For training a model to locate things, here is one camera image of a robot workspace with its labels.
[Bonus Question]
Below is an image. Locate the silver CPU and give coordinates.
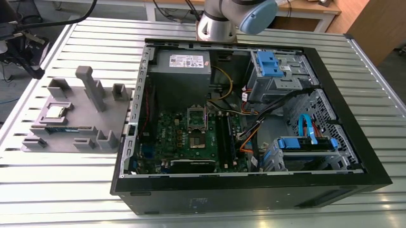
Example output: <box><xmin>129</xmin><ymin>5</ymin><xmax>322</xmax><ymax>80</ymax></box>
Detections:
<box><xmin>44</xmin><ymin>105</ymin><xmax>67</xmax><ymax>119</ymax></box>

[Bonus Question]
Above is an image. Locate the CPU socket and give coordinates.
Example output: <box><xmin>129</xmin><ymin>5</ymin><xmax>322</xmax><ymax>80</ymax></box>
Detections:
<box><xmin>188</xmin><ymin>131</ymin><xmax>214</xmax><ymax>150</ymax></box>

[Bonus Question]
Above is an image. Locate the grey parts rack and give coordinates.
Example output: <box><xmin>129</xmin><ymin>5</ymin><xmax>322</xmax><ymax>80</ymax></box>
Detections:
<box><xmin>20</xmin><ymin>66</ymin><xmax>136</xmax><ymax>154</ymax></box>

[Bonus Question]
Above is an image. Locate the RAM stick with blue label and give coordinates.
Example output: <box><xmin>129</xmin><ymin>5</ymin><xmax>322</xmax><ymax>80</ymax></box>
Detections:
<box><xmin>31</xmin><ymin>125</ymin><xmax>95</xmax><ymax>134</ymax></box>

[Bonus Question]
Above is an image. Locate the grey power supply unit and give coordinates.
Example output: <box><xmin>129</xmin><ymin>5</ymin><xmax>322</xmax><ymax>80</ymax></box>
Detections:
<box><xmin>148</xmin><ymin>49</ymin><xmax>212</xmax><ymax>105</ymax></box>

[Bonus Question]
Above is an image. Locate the metal socket cover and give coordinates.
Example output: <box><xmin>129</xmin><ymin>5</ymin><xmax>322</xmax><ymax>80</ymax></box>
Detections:
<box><xmin>187</xmin><ymin>104</ymin><xmax>208</xmax><ymax>131</ymax></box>

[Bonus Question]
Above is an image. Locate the green motherboard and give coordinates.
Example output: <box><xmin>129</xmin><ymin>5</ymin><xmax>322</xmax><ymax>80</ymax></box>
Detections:
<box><xmin>135</xmin><ymin>104</ymin><xmax>254</xmax><ymax>175</ymax></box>

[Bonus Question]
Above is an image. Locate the metal locking lever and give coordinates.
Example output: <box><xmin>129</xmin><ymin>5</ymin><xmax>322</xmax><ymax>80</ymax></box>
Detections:
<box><xmin>204</xmin><ymin>104</ymin><xmax>211</xmax><ymax>133</ymax></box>

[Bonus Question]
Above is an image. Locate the black graphics card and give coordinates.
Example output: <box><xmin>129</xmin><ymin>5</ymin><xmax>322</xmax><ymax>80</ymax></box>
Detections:
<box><xmin>170</xmin><ymin>158</ymin><xmax>218</xmax><ymax>173</ymax></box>

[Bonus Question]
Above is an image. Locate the black RAM slot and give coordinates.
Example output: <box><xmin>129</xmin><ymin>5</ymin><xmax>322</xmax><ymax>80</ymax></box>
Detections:
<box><xmin>215</xmin><ymin>113</ymin><xmax>230</xmax><ymax>168</ymax></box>
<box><xmin>226</xmin><ymin>113</ymin><xmax>239</xmax><ymax>167</ymax></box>

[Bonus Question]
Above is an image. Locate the empty blue disk carrier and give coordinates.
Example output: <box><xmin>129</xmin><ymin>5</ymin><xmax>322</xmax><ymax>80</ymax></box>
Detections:
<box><xmin>256</xmin><ymin>51</ymin><xmax>284</xmax><ymax>77</ymax></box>

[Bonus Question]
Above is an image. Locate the tall grey metal drive cage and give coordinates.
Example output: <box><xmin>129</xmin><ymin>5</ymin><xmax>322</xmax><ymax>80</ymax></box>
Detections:
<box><xmin>246</xmin><ymin>49</ymin><xmax>320</xmax><ymax>105</ymax></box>

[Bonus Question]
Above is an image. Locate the black PC case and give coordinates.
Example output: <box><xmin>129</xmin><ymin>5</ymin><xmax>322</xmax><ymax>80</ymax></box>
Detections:
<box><xmin>109</xmin><ymin>37</ymin><xmax>394</xmax><ymax>216</ymax></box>

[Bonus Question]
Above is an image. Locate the hard disk in blue carrier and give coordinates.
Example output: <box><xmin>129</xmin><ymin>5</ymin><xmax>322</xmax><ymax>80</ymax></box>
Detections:
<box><xmin>278</xmin><ymin>137</ymin><xmax>338</xmax><ymax>152</ymax></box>

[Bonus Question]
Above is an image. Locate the low grey metal disk bay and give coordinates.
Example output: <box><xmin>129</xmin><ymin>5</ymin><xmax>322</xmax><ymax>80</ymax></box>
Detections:
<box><xmin>262</xmin><ymin>135</ymin><xmax>360</xmax><ymax>172</ymax></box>

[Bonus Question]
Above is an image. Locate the brown wooden cabinet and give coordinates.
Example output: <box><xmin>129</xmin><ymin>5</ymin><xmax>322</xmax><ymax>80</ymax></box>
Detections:
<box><xmin>326</xmin><ymin>0</ymin><xmax>406</xmax><ymax>68</ymax></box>

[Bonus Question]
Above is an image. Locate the black camera cable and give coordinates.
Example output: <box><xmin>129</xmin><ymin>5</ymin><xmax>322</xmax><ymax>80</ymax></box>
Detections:
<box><xmin>17</xmin><ymin>0</ymin><xmax>99</xmax><ymax>28</ymax></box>

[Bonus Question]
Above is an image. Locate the white desk frame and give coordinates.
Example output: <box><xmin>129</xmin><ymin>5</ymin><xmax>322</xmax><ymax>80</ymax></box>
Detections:
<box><xmin>144</xmin><ymin>0</ymin><xmax>203</xmax><ymax>22</ymax></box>

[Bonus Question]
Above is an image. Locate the yellow wire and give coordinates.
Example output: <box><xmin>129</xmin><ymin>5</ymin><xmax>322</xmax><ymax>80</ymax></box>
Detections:
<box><xmin>211</xmin><ymin>66</ymin><xmax>235</xmax><ymax>100</ymax></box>

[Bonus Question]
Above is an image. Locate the orange wire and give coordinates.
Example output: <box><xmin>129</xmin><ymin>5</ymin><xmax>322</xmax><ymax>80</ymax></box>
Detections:
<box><xmin>239</xmin><ymin>128</ymin><xmax>259</xmax><ymax>154</ymax></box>

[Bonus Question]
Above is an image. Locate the black wire bundle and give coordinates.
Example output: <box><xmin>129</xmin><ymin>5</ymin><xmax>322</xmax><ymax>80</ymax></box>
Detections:
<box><xmin>236</xmin><ymin>87</ymin><xmax>318</xmax><ymax>141</ymax></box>

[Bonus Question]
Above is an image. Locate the blue flat wire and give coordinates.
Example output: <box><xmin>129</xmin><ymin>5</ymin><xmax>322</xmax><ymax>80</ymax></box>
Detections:
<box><xmin>298</xmin><ymin>114</ymin><xmax>319</xmax><ymax>145</ymax></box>

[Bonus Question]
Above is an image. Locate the wooden desk with white frame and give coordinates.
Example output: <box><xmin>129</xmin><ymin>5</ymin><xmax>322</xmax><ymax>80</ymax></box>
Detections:
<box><xmin>272</xmin><ymin>0</ymin><xmax>343</xmax><ymax>34</ymax></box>

